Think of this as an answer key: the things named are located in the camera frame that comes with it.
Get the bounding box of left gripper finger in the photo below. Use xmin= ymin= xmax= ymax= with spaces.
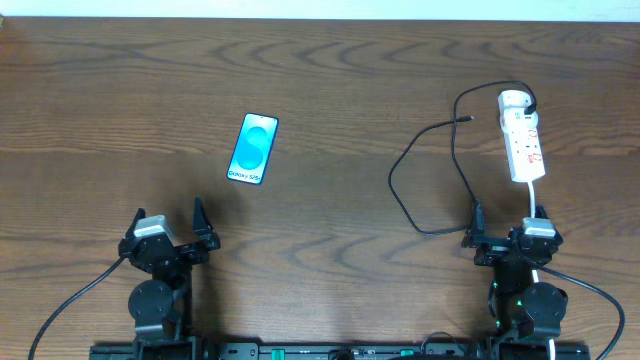
xmin=192 ymin=197 xmax=214 ymax=237
xmin=125 ymin=208 xmax=146 ymax=238

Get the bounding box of black USB charging cable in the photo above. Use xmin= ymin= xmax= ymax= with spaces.
xmin=388 ymin=80 xmax=539 ymax=237

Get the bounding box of blue Galaxy smartphone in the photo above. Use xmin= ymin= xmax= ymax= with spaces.
xmin=226 ymin=113 xmax=279 ymax=185

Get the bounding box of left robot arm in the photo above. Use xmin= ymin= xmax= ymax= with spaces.
xmin=118 ymin=197 xmax=221 ymax=360

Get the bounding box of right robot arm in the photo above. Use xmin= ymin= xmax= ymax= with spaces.
xmin=462 ymin=202 xmax=568 ymax=359

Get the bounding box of white power strip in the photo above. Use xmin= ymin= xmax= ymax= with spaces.
xmin=498 ymin=90 xmax=545 ymax=183

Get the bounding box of white power strip cord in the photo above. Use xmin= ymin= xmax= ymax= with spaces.
xmin=527 ymin=180 xmax=557 ymax=360

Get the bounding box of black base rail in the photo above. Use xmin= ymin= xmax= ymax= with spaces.
xmin=89 ymin=341 xmax=591 ymax=360

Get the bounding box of left camera black cable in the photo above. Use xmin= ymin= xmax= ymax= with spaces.
xmin=27 ymin=255 xmax=127 ymax=360

